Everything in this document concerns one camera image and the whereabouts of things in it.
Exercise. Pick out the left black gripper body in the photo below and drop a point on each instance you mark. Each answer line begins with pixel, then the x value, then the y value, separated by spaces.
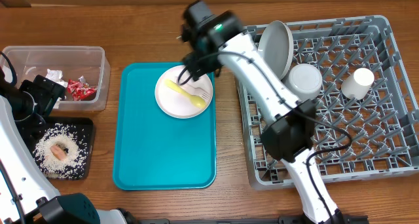
pixel 45 95

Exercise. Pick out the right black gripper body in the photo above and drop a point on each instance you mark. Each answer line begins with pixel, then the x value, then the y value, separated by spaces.
pixel 201 62

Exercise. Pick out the white napkin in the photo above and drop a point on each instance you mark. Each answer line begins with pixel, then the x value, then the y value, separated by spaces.
pixel 56 76

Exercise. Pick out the red sauce packet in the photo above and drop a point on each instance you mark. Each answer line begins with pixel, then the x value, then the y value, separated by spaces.
pixel 80 91

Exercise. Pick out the yellow plastic fork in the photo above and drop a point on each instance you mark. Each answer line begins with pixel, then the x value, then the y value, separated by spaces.
pixel 197 101

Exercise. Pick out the pink round plate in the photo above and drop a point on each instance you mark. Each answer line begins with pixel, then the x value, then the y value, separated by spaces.
pixel 174 104

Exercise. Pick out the orange food cube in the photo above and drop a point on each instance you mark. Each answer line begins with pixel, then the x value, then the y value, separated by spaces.
pixel 58 152

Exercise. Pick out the grey round plate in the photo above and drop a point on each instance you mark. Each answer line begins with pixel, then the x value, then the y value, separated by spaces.
pixel 276 48

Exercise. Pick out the white rice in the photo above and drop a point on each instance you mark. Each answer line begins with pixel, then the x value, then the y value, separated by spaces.
pixel 65 136

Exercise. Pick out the white small bowl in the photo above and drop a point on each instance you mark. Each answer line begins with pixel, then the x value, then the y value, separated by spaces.
pixel 304 80

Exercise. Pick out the white paper cup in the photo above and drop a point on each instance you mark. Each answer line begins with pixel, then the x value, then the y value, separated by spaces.
pixel 358 84

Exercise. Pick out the silver foil wrapper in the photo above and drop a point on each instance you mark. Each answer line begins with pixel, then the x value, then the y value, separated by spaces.
pixel 82 80

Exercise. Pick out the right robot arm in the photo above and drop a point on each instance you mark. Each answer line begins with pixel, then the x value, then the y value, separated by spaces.
pixel 222 41

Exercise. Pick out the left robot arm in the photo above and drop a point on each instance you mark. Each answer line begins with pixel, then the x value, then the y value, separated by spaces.
pixel 26 195

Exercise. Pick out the grey plastic dishwasher rack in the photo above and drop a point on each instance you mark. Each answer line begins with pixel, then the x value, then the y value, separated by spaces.
pixel 377 136

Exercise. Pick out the clear plastic bin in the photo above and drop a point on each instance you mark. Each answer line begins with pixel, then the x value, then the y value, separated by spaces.
pixel 74 62

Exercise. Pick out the black plastic tray bin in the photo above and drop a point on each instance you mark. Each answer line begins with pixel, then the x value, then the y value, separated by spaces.
pixel 32 132

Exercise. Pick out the teal plastic tray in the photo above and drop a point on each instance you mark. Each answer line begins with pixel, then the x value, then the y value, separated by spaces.
pixel 154 150

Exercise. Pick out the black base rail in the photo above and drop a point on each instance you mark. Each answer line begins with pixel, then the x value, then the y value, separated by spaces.
pixel 290 219

